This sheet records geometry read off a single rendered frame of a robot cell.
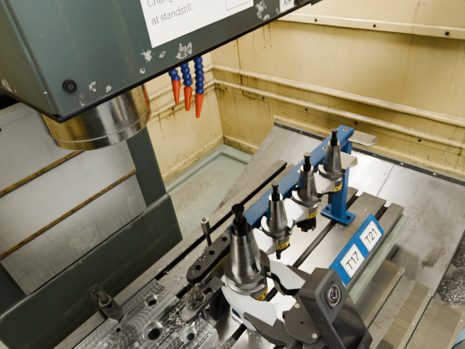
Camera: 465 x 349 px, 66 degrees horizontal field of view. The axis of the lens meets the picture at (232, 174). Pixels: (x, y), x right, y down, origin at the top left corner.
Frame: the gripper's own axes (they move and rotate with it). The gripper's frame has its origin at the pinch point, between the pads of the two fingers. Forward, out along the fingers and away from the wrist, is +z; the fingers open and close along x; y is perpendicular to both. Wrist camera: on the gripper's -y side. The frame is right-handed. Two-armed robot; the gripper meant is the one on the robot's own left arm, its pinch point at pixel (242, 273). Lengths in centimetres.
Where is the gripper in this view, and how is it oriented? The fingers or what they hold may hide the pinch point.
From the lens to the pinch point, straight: 52.3
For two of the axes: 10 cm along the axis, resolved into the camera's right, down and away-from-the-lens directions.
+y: 1.1, 7.8, 6.1
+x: 6.6, -5.2, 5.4
